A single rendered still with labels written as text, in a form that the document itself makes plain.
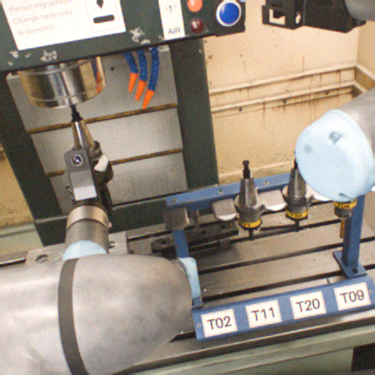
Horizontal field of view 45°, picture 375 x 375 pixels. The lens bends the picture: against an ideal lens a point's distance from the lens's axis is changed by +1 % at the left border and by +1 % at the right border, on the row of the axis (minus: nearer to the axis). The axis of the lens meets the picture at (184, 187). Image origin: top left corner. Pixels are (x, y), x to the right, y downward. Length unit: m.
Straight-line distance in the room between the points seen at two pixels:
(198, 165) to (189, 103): 0.24
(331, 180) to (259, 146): 1.66
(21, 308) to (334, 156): 0.30
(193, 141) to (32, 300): 1.19
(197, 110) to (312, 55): 0.63
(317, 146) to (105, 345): 0.25
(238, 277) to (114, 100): 0.64
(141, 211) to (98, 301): 1.27
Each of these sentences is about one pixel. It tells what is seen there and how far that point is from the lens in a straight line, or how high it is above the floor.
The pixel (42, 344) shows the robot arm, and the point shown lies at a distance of 0.43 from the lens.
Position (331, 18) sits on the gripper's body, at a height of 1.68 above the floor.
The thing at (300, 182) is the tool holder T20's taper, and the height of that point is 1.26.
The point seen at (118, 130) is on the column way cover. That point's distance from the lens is 1.47.
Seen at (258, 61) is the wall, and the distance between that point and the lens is 1.88.
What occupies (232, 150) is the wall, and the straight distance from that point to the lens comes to 2.03.
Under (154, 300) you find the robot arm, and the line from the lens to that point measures 0.44.
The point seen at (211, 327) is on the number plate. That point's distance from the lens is 1.15.
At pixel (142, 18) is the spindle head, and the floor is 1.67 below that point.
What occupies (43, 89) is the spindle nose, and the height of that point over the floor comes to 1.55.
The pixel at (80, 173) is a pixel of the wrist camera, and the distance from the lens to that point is 0.88.
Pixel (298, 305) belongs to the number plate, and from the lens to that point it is 1.17.
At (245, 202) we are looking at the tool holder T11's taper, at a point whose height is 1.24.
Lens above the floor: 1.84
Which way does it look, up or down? 35 degrees down
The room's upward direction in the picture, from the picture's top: 10 degrees counter-clockwise
